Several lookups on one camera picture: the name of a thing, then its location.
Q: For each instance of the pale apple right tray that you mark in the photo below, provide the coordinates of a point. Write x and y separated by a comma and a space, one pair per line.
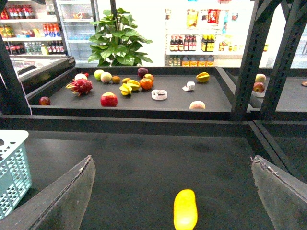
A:
260, 78

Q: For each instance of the green apple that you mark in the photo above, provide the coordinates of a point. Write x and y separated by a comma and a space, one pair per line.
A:
98, 73

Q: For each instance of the red yellow apple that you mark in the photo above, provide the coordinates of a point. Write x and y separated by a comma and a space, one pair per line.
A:
149, 76

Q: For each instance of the white round fruit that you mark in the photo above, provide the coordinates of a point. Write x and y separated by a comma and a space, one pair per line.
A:
80, 76

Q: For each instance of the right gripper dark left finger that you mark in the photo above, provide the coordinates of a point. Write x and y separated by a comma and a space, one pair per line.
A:
60, 206

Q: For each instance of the crumpled white paper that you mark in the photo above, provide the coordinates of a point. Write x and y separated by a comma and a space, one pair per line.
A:
190, 86

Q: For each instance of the small dark red apple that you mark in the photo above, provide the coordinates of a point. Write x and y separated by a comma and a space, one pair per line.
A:
44, 101

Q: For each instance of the yellow starfruit front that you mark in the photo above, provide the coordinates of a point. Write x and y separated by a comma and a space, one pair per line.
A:
125, 89

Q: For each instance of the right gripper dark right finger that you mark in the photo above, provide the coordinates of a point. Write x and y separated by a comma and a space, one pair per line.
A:
283, 196

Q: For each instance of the light blue plastic basket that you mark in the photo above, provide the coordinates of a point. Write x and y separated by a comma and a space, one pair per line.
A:
15, 177

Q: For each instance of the yellow starfruit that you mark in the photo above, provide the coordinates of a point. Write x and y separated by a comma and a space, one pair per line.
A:
203, 77
125, 89
135, 85

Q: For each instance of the yellow mango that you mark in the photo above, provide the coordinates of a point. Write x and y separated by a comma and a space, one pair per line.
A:
185, 214

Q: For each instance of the pale peach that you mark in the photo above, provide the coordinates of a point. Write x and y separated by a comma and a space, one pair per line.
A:
197, 105

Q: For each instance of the small orange fruit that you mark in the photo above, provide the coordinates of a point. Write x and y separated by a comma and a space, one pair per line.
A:
125, 80

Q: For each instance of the orange persimmon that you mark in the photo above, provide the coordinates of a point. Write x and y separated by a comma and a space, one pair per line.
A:
146, 84

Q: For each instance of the large red apple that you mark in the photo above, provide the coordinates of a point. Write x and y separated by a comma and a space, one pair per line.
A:
109, 99

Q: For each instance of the brown kiwi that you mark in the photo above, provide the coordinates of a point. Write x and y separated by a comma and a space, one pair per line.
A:
116, 79

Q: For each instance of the red apple right tray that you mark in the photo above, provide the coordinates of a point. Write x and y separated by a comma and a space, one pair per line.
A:
258, 87

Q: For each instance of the left shelf with drinks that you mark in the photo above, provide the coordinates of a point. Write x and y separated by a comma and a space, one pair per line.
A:
31, 28

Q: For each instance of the green potted plant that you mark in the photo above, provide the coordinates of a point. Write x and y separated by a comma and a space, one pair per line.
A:
116, 41

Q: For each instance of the pale round melon fruit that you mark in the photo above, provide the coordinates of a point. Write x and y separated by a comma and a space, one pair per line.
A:
106, 77

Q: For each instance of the yellow starfruit far right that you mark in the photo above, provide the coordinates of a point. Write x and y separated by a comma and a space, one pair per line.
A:
203, 77

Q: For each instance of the black display tray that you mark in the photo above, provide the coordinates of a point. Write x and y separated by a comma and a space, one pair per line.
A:
215, 93

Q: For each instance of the black metal frame post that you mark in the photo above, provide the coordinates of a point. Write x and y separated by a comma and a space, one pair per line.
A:
295, 12

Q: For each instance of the pink dragon fruit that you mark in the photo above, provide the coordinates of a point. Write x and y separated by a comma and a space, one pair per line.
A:
80, 86

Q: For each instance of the supermarket shelf with bottles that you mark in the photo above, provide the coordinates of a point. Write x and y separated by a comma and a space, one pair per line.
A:
203, 37

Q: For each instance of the dark purple plum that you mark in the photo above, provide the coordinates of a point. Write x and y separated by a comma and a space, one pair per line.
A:
142, 71

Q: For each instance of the yellow starfruit behind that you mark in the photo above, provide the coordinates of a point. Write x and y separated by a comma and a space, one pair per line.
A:
135, 85

